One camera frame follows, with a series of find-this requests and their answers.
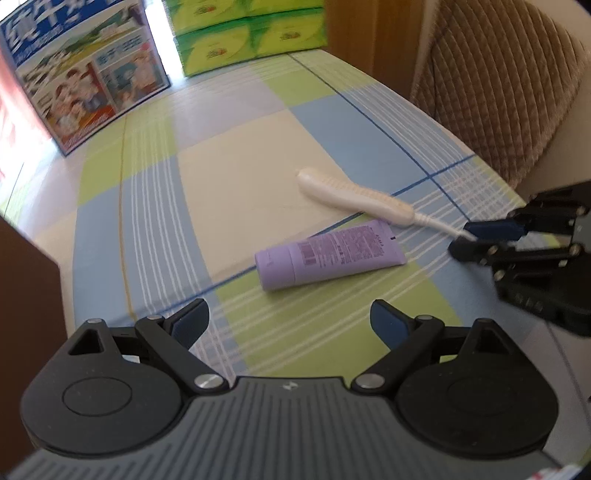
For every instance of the white handled brush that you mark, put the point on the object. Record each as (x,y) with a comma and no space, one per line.
(346,195)

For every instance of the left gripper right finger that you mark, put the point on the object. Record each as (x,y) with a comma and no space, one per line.
(411,343)

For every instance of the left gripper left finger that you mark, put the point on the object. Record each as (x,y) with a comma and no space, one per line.
(168,341)

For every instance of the green tissue pack stack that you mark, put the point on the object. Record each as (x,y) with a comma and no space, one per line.
(215,34)

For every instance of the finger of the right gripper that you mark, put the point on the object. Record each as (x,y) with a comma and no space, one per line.
(495,230)
(467,251)

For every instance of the purple cream tube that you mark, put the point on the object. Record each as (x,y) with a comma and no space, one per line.
(340,253)

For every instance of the brown cardboard storage box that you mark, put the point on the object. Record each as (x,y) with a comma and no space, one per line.
(32,328)

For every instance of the checkered tablecloth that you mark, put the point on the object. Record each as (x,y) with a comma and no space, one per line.
(173,200)

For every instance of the brown curtain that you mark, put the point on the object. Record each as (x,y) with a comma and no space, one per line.
(379,37)

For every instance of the blue milk carton box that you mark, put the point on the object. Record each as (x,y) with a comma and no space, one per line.
(82,64)

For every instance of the brown quilted chair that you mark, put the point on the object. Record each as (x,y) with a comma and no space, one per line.
(502,77)

